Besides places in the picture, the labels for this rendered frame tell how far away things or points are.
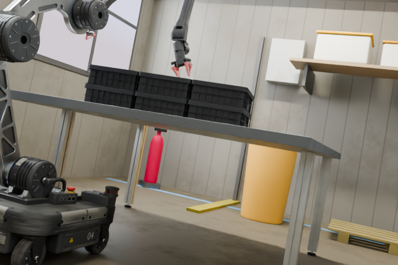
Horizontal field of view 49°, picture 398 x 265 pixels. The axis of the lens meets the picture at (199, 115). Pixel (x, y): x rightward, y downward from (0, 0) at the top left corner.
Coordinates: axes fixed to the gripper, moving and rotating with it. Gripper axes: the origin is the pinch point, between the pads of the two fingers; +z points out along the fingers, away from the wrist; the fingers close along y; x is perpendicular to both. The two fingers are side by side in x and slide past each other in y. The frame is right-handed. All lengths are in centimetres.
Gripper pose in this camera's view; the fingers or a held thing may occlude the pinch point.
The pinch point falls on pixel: (183, 76)
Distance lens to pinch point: 245.2
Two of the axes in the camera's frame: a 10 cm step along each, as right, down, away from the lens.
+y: -8.8, 2.2, 4.1
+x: -4.3, -0.3, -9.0
